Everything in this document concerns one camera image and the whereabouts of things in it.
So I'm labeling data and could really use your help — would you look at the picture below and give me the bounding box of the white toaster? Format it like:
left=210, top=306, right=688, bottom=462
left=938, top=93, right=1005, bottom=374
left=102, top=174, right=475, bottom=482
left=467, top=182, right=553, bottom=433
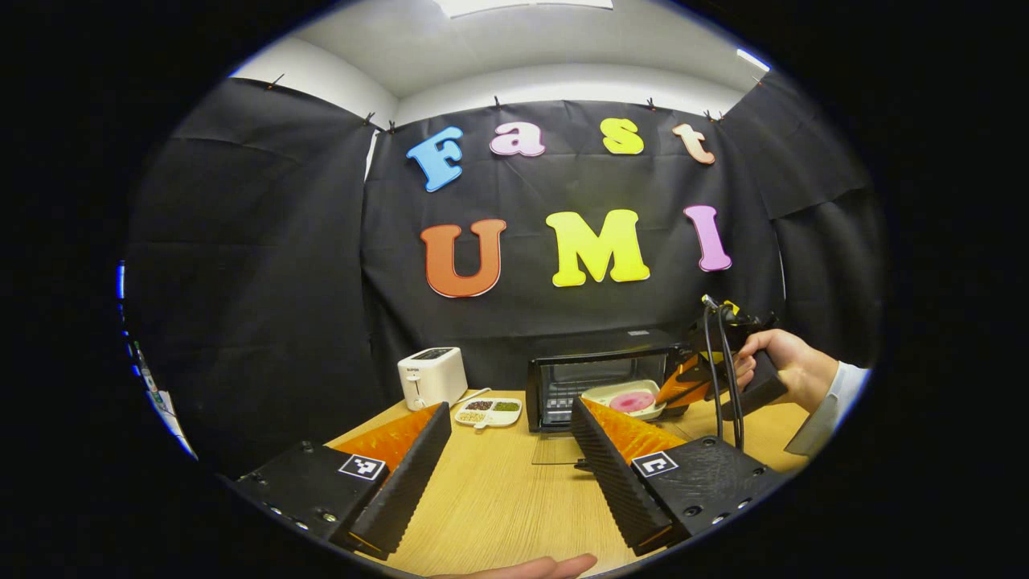
left=397, top=347, right=469, bottom=412

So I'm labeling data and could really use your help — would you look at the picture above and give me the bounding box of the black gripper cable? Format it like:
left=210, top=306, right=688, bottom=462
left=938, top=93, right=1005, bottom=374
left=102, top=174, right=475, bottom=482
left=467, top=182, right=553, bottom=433
left=702, top=302, right=746, bottom=451

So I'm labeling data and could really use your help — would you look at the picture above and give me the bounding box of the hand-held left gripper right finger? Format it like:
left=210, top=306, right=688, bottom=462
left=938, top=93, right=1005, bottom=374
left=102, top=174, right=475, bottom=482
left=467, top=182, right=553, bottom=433
left=569, top=396, right=793, bottom=557

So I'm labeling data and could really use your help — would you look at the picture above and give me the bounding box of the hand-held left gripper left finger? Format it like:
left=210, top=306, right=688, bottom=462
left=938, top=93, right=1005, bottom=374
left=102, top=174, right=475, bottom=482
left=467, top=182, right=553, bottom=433
left=233, top=402, right=453, bottom=561

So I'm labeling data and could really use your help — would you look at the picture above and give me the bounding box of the black backdrop cloth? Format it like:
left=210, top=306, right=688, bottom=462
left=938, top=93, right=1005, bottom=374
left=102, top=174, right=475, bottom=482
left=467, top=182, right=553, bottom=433
left=121, top=72, right=885, bottom=479

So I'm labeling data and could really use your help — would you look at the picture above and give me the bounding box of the white food tray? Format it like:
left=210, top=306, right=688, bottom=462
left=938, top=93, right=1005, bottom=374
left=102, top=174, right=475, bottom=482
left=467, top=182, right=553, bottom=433
left=580, top=380, right=668, bottom=422

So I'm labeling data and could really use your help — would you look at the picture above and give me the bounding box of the black electric oven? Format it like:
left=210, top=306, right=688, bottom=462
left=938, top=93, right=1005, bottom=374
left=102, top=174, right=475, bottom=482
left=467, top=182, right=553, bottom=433
left=527, top=328, right=704, bottom=467

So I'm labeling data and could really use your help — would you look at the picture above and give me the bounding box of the white divided snack dish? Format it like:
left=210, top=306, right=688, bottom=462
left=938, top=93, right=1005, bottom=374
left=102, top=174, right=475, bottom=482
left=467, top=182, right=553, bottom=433
left=454, top=396, right=523, bottom=431

